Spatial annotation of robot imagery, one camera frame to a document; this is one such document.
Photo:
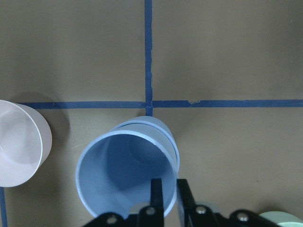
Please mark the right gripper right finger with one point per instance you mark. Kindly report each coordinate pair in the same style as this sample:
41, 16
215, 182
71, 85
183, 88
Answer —
192, 213

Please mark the mint green bowl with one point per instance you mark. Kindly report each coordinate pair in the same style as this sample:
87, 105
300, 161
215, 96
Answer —
283, 219

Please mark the pink bowl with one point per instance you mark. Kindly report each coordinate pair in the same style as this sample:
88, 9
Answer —
25, 143

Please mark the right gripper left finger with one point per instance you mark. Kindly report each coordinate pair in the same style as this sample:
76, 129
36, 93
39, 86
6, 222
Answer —
152, 215

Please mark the blue cup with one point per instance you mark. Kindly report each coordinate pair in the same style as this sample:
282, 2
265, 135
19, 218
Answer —
155, 131
115, 170

